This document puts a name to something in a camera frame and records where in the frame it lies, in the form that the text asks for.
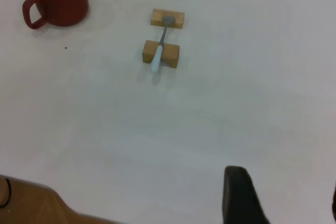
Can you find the red ceramic coffee cup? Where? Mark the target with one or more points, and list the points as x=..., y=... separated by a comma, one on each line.
x=65, y=6

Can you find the arched wooden block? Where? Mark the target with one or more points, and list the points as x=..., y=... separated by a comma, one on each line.
x=172, y=53

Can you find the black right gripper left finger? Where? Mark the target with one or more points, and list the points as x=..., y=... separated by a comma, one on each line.
x=241, y=203

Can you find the flat rectangular wooden block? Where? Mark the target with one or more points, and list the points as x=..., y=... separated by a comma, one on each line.
x=157, y=22

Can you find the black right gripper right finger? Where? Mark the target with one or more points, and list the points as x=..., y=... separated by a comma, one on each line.
x=335, y=203

